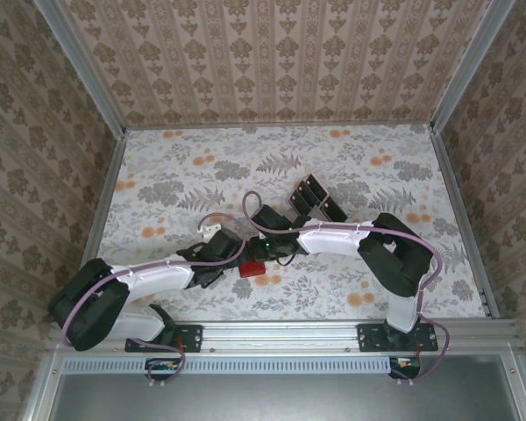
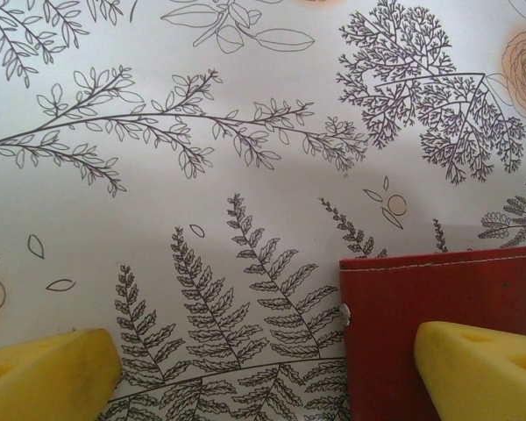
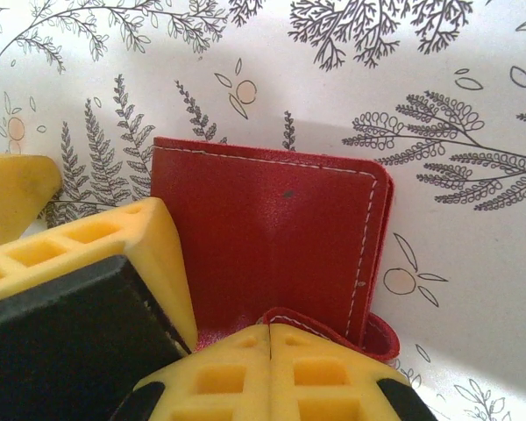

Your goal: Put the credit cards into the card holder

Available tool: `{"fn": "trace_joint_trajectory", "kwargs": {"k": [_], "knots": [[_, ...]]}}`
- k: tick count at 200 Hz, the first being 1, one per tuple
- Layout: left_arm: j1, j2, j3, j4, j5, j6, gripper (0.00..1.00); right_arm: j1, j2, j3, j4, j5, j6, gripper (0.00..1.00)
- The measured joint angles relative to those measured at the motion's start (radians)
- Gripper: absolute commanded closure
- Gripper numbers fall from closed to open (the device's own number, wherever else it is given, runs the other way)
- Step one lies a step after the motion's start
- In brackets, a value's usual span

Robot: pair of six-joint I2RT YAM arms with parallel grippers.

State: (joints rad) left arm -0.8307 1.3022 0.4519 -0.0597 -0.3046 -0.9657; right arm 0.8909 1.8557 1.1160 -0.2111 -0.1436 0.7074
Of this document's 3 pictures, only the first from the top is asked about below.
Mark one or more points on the aluminium table side rail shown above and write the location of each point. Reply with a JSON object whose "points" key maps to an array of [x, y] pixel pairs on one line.
{"points": [[100, 219], [463, 219]]}

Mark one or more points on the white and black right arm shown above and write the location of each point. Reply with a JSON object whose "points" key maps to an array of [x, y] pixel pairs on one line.
{"points": [[333, 241]]}

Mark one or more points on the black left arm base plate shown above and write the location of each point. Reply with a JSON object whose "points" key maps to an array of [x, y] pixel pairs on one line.
{"points": [[193, 337]]}

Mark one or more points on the black credit card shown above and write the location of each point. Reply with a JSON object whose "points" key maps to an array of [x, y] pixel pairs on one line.
{"points": [[316, 186], [333, 210]]}

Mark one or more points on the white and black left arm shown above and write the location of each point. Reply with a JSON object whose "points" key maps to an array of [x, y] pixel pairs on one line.
{"points": [[158, 276]]}

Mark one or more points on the floral patterned table cover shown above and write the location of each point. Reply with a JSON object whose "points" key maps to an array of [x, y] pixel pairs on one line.
{"points": [[179, 175]]}

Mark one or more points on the grey metal panel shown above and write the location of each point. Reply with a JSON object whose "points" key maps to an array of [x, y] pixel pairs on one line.
{"points": [[289, 399]]}

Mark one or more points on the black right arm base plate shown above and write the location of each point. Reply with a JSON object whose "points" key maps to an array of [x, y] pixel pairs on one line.
{"points": [[368, 337]]}

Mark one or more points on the aluminium frame post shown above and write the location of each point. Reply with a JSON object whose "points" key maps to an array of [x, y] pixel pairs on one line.
{"points": [[470, 66], [85, 70]]}

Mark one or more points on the black connector board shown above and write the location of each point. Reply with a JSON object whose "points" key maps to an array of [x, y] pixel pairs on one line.
{"points": [[405, 368], [162, 368]]}

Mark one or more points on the red framed tablet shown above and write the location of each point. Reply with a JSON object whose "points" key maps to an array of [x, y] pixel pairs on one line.
{"points": [[253, 269]]}

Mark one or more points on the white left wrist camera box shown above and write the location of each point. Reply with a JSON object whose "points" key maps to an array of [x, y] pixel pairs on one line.
{"points": [[210, 230]]}

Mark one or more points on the black slotted holder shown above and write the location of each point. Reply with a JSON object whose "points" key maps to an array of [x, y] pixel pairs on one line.
{"points": [[333, 210]]}

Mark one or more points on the aluminium mounting rail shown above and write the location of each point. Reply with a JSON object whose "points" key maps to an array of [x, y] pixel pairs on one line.
{"points": [[280, 337]]}

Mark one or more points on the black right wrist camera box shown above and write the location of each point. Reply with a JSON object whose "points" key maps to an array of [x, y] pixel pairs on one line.
{"points": [[269, 217]]}

